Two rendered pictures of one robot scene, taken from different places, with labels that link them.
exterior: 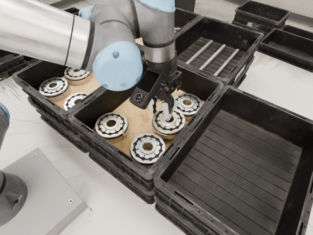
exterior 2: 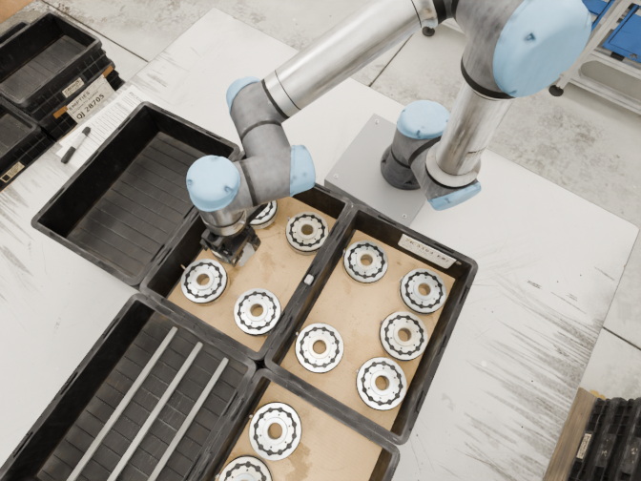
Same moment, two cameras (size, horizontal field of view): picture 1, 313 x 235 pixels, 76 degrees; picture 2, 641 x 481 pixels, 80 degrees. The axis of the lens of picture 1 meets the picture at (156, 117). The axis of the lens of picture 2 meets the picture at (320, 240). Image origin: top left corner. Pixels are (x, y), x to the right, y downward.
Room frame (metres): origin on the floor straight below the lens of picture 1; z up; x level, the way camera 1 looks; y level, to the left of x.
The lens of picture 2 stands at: (0.76, 0.11, 1.69)
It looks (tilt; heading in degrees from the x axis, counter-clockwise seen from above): 68 degrees down; 170
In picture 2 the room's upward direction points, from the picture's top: 2 degrees clockwise
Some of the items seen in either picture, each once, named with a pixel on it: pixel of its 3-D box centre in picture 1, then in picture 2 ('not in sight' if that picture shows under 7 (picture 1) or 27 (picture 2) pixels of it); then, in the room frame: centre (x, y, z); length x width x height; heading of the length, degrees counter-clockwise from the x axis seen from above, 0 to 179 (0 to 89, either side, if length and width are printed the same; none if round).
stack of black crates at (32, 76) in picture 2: not in sight; (70, 95); (-0.60, -0.79, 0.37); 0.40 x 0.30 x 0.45; 138
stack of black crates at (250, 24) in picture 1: (254, 34); not in sight; (1.89, -0.95, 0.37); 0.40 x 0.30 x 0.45; 48
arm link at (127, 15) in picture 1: (110, 27); (275, 166); (0.40, 0.09, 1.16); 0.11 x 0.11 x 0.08; 13
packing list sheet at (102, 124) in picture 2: not in sight; (116, 131); (-0.10, -0.40, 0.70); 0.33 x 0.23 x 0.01; 138
